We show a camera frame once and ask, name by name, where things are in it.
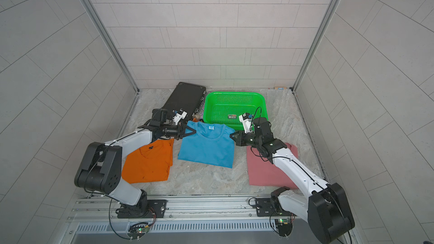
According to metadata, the blue t-shirt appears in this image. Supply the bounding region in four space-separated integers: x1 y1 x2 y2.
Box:
178 121 235 168

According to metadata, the orange t-shirt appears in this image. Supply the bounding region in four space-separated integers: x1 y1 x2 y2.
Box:
122 139 174 184

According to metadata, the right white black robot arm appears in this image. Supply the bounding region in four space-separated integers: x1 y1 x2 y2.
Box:
230 113 355 244

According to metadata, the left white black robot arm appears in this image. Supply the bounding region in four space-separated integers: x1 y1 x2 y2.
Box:
74 108 196 210

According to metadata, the green plastic basket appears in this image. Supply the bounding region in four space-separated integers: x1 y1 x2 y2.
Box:
203 91 268 131

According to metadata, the pink folded t-shirt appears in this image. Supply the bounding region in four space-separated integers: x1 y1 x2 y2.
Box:
246 147 297 189

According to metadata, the black hard case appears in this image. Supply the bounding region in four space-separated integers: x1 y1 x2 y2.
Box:
162 82 206 122

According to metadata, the right green circuit board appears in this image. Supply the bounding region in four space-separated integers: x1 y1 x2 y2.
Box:
271 219 293 237

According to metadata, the green circuit board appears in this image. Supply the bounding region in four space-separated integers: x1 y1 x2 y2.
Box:
271 219 293 237
127 222 150 241

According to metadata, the left green circuit board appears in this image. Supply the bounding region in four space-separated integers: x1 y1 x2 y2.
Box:
127 222 150 241

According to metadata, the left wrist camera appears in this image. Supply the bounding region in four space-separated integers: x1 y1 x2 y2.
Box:
172 110 188 125

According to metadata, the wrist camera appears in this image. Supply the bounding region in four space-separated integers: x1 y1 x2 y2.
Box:
172 110 188 125
238 113 253 134

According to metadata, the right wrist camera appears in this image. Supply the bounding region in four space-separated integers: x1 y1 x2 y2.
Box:
238 113 253 134

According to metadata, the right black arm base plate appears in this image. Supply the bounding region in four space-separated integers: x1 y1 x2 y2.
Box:
253 198 281 217

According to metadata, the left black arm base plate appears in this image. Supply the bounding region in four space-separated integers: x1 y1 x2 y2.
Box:
115 199 168 219

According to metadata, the aluminium mounting rail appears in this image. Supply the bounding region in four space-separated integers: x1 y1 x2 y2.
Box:
66 194 350 224

